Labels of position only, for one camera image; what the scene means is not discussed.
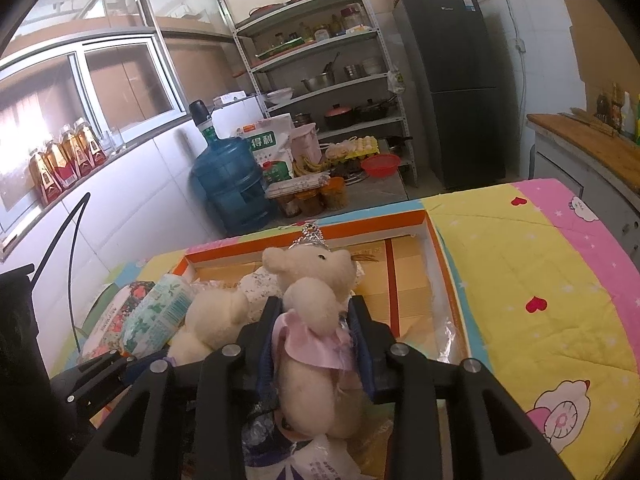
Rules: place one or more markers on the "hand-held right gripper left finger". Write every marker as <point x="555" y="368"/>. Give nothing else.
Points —
<point x="267" y="355"/>

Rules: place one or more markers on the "red plastic basket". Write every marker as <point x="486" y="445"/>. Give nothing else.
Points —
<point x="381" y="166"/>

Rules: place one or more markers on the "row of condiment bottles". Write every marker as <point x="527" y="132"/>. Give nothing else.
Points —
<point x="617" y="112"/>

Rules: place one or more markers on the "printed cartoon blanket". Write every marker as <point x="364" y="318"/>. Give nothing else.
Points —
<point x="525" y="285"/>

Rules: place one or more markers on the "orange cardboard box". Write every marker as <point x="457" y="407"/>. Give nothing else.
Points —
<point x="400" y="270"/>

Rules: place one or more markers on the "grey counter cabinet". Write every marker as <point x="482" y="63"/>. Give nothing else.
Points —
<point x="565" y="180"/>

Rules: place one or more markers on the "cream teddy bear pink dress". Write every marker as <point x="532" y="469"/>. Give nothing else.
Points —
<point x="310" y="300"/>

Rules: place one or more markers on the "jar of orange preserve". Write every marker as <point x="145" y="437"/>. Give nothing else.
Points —
<point x="286" y="206"/>
<point x="309" y="203"/>
<point x="334" y="196"/>

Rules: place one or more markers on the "white flour bag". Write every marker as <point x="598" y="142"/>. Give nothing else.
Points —
<point x="265" y="145"/>

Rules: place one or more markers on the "row of seasoning jars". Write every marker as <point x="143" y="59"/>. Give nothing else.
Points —
<point x="325" y="27"/>

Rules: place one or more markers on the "sliding window frame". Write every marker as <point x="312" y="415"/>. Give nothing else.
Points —
<point x="75" y="50"/>

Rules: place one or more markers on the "flat red lid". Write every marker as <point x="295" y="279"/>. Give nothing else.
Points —
<point x="267" y="10"/>

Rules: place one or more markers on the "floral tissue box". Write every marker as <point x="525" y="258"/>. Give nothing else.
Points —
<point x="107" y="330"/>

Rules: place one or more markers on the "green white carton box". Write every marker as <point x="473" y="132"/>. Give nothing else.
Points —
<point x="102" y="300"/>

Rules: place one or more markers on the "clear drinking glass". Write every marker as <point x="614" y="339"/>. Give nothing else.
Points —
<point x="115" y="142"/>

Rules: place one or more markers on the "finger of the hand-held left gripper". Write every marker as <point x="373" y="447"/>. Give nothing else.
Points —
<point x="100" y="380"/>

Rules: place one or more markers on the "wooden cutting board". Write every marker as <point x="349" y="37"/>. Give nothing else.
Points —
<point x="585" y="145"/>

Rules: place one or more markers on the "brown cardboard sheet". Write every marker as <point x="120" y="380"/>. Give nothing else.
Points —
<point x="600" y="45"/>

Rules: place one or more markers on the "blue water jug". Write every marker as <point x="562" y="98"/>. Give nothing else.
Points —
<point x="230" y="185"/>

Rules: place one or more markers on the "small white box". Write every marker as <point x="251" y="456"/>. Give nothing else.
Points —
<point x="230" y="98"/>

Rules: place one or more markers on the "white tissue pack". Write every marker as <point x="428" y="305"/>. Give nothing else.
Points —
<point x="310" y="462"/>

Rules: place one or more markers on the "dark grey fridge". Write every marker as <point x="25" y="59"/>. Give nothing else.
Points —
<point x="450" y="90"/>

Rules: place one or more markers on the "steel mixing bowl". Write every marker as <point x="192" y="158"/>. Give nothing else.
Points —
<point x="318" y="82"/>

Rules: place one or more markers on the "black wok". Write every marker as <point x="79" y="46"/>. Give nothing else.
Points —
<point x="375" y="110"/>

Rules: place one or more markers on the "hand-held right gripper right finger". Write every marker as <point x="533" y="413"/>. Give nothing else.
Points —
<point x="365" y="360"/>

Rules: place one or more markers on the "rolled bamboo mat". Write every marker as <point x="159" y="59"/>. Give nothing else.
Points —
<point x="295" y="187"/>

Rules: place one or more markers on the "bunch of bananas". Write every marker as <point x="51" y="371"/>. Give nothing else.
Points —
<point x="309" y="167"/>

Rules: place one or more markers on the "green tissue pack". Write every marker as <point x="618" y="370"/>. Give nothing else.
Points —
<point x="155" y="310"/>

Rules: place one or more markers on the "black pot with red lid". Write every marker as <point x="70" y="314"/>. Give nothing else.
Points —
<point x="339" y="117"/>

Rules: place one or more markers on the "grey metal shelf rack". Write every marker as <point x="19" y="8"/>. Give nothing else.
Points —
<point x="320" y="57"/>

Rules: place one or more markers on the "pink plastic bucket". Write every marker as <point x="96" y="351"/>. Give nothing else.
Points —
<point x="306" y="142"/>

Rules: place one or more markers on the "black water pump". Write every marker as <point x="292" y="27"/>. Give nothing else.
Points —
<point x="201" y="117"/>

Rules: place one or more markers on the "wall outlet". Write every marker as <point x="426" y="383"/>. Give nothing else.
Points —
<point x="521" y="44"/>

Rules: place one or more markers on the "white bowl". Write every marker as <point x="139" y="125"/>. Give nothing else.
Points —
<point x="280" y="96"/>

